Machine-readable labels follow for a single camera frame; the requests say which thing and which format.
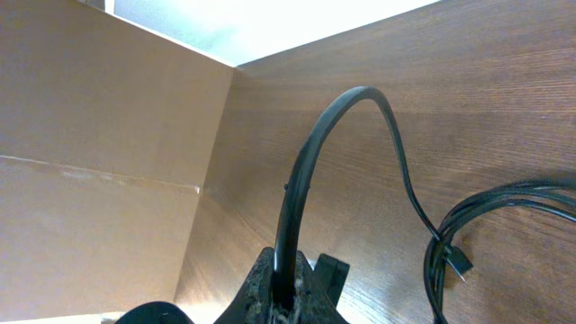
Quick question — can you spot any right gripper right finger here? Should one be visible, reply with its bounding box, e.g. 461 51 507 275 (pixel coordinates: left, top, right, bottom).
294 251 349 324

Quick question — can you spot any black usb cable bundle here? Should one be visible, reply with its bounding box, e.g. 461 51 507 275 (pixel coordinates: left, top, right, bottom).
272 85 576 324

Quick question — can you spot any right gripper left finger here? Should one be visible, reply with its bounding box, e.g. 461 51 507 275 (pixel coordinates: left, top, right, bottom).
215 247 274 324

